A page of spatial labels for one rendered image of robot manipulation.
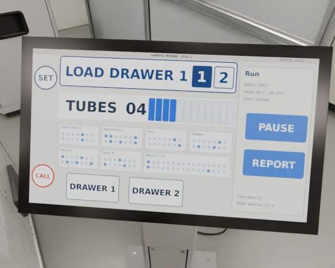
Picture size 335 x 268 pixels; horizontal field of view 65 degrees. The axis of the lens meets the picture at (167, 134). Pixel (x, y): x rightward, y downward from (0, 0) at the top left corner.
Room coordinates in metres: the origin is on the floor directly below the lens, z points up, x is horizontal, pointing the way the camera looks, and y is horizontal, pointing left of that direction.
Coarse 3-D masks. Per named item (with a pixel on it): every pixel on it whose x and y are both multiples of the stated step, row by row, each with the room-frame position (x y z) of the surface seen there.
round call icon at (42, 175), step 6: (36, 168) 0.30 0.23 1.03; (42, 168) 0.30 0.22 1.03; (48, 168) 0.30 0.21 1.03; (54, 168) 0.30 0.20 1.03; (36, 174) 0.29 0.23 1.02; (42, 174) 0.29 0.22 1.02; (48, 174) 0.29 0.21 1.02; (54, 174) 0.29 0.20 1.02; (36, 180) 0.29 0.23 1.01; (42, 180) 0.28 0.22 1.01; (48, 180) 0.28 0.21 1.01; (54, 180) 0.28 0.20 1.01; (30, 186) 0.28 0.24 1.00; (36, 186) 0.28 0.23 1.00; (42, 186) 0.28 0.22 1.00; (48, 186) 0.28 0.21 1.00; (54, 186) 0.28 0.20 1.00
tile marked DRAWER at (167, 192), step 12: (132, 180) 0.28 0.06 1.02; (144, 180) 0.28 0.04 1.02; (156, 180) 0.28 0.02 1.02; (168, 180) 0.28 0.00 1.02; (180, 180) 0.28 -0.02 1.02; (132, 192) 0.26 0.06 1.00; (144, 192) 0.26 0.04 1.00; (156, 192) 0.26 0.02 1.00; (168, 192) 0.26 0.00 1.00; (180, 192) 0.26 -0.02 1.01; (144, 204) 0.25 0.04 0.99; (156, 204) 0.25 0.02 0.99; (168, 204) 0.25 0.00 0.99; (180, 204) 0.25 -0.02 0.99
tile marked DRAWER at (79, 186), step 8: (72, 176) 0.29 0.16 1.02; (80, 176) 0.29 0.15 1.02; (88, 176) 0.29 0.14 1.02; (96, 176) 0.29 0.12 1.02; (104, 176) 0.29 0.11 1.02; (112, 176) 0.28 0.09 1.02; (72, 184) 0.28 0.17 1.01; (80, 184) 0.28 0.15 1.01; (88, 184) 0.28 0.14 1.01; (96, 184) 0.28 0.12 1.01; (104, 184) 0.28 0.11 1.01; (112, 184) 0.28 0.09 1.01; (72, 192) 0.27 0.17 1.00; (80, 192) 0.27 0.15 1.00; (88, 192) 0.27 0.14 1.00; (96, 192) 0.27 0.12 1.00; (104, 192) 0.27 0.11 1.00; (112, 192) 0.27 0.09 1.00; (88, 200) 0.26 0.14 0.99; (96, 200) 0.26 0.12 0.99; (104, 200) 0.26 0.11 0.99; (112, 200) 0.26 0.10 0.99
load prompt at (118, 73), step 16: (64, 64) 0.41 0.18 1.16; (80, 64) 0.41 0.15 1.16; (96, 64) 0.41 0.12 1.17; (112, 64) 0.41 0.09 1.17; (128, 64) 0.41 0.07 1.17; (144, 64) 0.40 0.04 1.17; (160, 64) 0.40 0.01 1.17; (176, 64) 0.40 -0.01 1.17; (192, 64) 0.40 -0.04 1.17; (208, 64) 0.40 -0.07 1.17; (224, 64) 0.40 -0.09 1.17; (64, 80) 0.39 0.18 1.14; (80, 80) 0.39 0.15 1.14; (96, 80) 0.39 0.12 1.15; (112, 80) 0.39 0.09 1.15; (128, 80) 0.39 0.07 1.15; (144, 80) 0.39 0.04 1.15; (160, 80) 0.39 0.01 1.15; (176, 80) 0.38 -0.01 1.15; (192, 80) 0.38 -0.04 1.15; (208, 80) 0.38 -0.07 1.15; (224, 80) 0.38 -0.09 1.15
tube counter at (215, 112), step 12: (132, 96) 0.37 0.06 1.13; (144, 96) 0.37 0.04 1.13; (156, 96) 0.37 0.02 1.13; (132, 108) 0.36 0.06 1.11; (144, 108) 0.36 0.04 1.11; (156, 108) 0.36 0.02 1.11; (168, 108) 0.35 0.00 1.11; (180, 108) 0.35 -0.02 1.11; (192, 108) 0.35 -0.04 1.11; (204, 108) 0.35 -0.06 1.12; (216, 108) 0.35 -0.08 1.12; (228, 108) 0.35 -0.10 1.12; (132, 120) 0.34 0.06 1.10; (144, 120) 0.34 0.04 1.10; (156, 120) 0.34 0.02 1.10; (168, 120) 0.34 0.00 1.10; (180, 120) 0.34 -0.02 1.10; (192, 120) 0.34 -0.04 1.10; (204, 120) 0.34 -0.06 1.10; (216, 120) 0.34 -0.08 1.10; (228, 120) 0.34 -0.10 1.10
